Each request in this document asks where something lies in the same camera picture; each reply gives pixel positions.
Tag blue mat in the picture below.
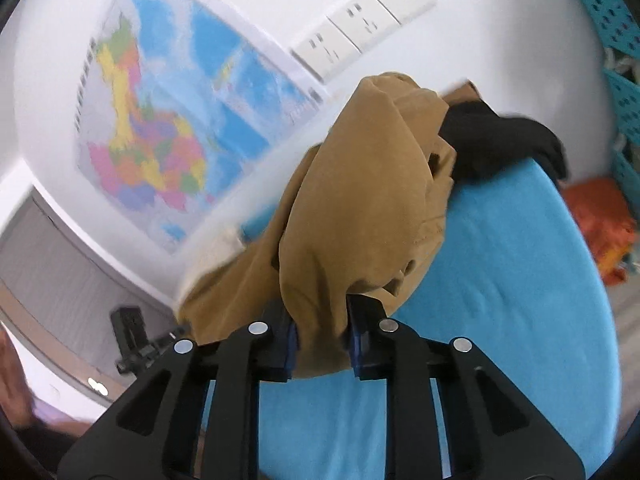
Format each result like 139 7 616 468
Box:
200 160 623 480

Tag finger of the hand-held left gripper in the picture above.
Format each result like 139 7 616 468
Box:
150 325 193 358

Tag colourful wall map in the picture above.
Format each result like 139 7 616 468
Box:
74 0 327 256

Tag brown jacket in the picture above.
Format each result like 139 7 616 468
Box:
175 72 483 382

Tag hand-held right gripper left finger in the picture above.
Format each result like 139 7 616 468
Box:
57 305 300 480

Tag orange cloth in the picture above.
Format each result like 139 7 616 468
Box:
564 177 639 287

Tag black cloth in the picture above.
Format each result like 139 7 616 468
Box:
437 100 571 184

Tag grey cabinet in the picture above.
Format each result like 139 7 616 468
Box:
0 185 177 401

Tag white wall socket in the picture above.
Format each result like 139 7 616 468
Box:
327 0 404 54
291 22 362 84

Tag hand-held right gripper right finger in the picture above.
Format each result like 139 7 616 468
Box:
346 294 586 480

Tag person's left forearm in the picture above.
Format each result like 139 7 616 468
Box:
0 327 37 431

